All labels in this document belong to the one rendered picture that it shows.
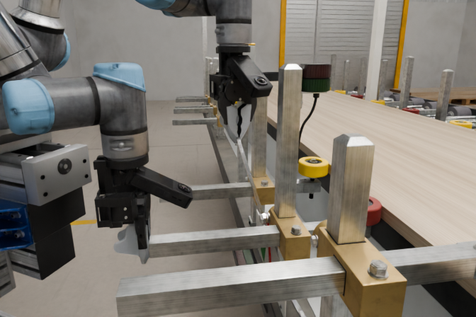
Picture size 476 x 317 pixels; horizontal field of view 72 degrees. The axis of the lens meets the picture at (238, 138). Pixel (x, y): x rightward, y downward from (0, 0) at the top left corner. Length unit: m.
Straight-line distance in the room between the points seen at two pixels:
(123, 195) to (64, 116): 0.17
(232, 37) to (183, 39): 7.56
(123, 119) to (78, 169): 0.29
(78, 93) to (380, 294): 0.45
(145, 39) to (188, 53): 1.02
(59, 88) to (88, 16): 8.04
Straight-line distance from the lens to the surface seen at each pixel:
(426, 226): 0.68
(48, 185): 0.76
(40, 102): 0.51
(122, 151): 0.55
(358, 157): 0.40
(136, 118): 0.54
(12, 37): 0.63
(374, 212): 0.69
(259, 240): 0.66
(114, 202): 0.59
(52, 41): 0.94
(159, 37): 8.27
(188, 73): 8.26
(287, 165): 0.65
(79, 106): 0.51
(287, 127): 0.62
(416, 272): 0.46
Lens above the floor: 1.20
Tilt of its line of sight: 15 degrees down
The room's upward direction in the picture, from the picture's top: straight up
